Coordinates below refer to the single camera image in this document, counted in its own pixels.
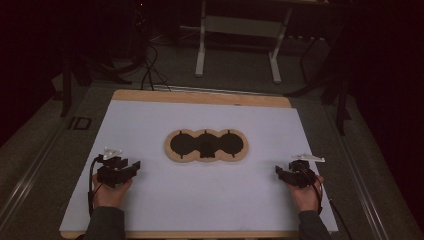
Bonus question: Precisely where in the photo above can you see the person's right hand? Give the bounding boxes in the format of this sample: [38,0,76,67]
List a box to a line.
[287,175,325,213]

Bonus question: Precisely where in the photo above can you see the white table mat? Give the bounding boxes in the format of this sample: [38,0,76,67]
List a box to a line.
[59,99,339,233]

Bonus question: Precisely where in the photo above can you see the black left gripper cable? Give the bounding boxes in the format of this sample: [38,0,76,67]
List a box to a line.
[87,155,105,216]

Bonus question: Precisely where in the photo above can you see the metal floor rail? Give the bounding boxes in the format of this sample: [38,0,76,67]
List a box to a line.
[322,104,392,240]
[0,126,66,228]

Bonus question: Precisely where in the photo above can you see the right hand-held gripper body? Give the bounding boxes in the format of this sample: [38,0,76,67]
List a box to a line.
[285,153,326,190]

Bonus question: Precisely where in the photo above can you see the wooden triple-circle photo frame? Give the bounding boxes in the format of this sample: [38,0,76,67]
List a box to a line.
[164,128,250,164]

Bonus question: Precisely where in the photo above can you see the person's left hand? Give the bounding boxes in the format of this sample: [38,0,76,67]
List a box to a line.
[91,173,134,210]

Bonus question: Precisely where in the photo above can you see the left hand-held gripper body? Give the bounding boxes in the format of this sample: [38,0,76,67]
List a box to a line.
[96,146,134,189]

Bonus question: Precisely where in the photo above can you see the black tripod stand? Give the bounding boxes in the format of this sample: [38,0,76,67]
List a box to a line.
[59,46,134,118]
[284,33,353,137]

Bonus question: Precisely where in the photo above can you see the black floor cables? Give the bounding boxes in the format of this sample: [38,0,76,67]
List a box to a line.
[139,42,173,93]

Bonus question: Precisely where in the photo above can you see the white metal stand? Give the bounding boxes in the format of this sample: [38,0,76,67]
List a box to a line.
[194,0,295,85]

